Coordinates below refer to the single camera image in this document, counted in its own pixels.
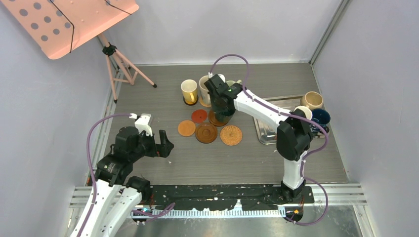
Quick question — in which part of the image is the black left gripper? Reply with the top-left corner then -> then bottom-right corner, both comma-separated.
130,128 -> 173,161

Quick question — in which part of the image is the light green mug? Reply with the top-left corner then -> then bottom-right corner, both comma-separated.
226,80 -> 242,87

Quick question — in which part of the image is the cream mug tall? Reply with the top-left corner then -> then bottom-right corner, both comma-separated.
199,76 -> 211,107

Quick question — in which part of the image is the brown wooden coaster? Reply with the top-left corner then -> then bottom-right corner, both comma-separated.
208,110 -> 226,127

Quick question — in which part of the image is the light orange wooden coaster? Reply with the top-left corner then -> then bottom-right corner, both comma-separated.
177,120 -> 196,137

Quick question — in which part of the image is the red round coaster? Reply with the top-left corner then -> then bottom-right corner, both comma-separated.
191,109 -> 208,123

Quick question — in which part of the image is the yellow cup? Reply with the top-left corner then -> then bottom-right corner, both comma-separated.
181,79 -> 198,103

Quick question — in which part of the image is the orange black face coaster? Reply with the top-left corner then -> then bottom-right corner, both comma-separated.
182,97 -> 199,106

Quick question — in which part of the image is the dark wooden coaster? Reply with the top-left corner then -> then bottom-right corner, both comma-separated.
195,122 -> 218,144

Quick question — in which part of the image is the woven rattan coaster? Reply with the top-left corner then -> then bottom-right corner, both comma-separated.
220,125 -> 243,146
199,97 -> 211,108

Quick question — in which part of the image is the white light blue mug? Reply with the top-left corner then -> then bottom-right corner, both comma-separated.
294,106 -> 313,120

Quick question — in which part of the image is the beige mug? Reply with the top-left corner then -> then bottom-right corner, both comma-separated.
300,91 -> 324,110

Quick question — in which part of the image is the navy blue mug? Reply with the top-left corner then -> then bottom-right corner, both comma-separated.
312,108 -> 331,133

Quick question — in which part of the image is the dark green mug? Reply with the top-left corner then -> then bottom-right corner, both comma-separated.
214,110 -> 235,124

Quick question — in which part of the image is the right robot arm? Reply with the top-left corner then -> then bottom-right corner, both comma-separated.
204,74 -> 313,203

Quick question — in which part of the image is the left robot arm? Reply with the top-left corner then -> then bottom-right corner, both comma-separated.
71,126 -> 174,237

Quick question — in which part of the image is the metal tray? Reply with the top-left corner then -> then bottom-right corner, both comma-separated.
253,95 -> 331,145

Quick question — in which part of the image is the pink music stand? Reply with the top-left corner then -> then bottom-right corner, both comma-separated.
1,0 -> 157,102

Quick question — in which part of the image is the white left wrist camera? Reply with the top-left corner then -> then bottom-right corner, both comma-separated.
129,113 -> 153,136

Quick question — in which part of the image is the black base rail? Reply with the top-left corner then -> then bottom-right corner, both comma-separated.
140,184 -> 314,211

